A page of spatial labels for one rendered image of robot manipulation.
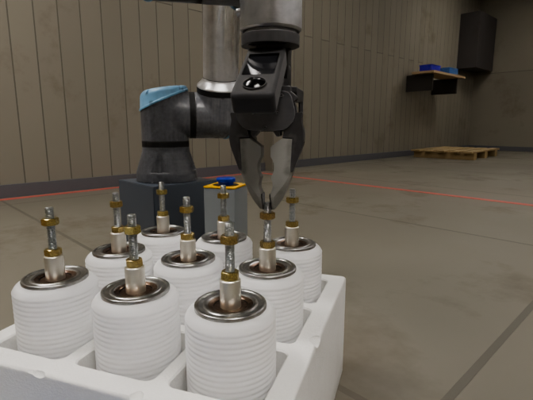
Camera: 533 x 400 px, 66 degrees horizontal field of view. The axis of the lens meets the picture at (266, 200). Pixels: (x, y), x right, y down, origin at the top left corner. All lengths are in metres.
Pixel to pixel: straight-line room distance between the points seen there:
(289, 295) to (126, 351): 0.19
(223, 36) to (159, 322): 0.69
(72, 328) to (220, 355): 0.20
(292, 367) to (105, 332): 0.20
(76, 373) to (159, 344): 0.09
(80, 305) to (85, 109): 2.61
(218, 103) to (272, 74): 0.57
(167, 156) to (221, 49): 0.28
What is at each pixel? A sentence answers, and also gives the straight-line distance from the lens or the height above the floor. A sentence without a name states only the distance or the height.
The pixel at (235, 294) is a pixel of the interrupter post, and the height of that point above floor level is 0.27.
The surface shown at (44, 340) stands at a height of 0.19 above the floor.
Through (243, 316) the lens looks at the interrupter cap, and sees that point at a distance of 0.41.
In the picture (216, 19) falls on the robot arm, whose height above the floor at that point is 0.67.
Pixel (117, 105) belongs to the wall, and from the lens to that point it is 3.19.
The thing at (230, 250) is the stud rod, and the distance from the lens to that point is 0.42.
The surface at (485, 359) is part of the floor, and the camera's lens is 0.93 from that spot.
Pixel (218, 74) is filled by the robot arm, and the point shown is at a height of 0.56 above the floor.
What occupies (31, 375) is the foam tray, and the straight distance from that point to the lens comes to 0.53.
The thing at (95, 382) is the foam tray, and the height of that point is 0.18.
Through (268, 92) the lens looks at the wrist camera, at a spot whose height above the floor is 0.47.
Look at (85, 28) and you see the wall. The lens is 3.17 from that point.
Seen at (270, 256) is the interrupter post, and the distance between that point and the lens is 0.53.
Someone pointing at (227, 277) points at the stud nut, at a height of 0.29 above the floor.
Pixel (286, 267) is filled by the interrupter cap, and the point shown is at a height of 0.25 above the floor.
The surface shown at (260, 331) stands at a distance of 0.41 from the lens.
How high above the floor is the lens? 0.44
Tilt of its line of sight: 10 degrees down
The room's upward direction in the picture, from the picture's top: straight up
